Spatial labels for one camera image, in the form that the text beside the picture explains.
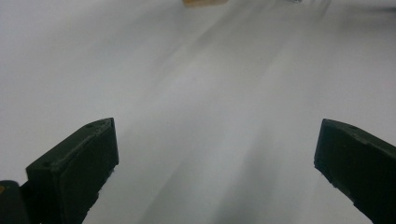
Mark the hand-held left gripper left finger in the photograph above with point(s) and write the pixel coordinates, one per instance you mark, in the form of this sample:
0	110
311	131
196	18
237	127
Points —
71	174

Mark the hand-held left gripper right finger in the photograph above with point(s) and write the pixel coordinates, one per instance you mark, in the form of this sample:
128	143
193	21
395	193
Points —
361	168

